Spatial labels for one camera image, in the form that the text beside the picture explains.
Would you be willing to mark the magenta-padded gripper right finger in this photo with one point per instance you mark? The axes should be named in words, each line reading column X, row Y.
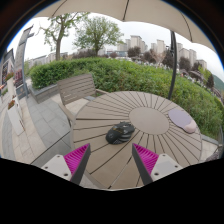
column 146, row 159

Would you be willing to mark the group of beige apartment buildings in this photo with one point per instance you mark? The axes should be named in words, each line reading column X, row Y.
column 136, row 41

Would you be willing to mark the thin-crowned bare-trunk tree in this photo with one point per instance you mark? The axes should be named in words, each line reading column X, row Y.
column 58, row 40

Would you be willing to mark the beige parasol canopy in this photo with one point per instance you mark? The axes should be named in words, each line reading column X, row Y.
column 110, row 8

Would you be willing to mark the round leafy green tree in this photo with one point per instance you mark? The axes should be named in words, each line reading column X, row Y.
column 97, row 31

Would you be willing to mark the black computer mouse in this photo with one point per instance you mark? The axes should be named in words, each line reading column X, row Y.
column 119, row 133

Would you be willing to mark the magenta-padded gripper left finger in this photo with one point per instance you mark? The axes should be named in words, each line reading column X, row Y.
column 77, row 160

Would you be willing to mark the dark curved parasol pole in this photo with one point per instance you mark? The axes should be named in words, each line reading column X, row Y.
column 173, row 66

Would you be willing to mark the beige slatted garden chair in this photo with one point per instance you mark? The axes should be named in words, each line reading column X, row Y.
column 76, row 88

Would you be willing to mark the white rectangular flower planter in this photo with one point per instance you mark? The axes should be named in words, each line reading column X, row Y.
column 15, row 118

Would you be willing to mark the tall grey sign pillar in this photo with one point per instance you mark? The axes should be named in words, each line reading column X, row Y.
column 20, row 60

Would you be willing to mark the green hedge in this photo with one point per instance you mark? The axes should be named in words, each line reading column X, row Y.
column 126, row 75

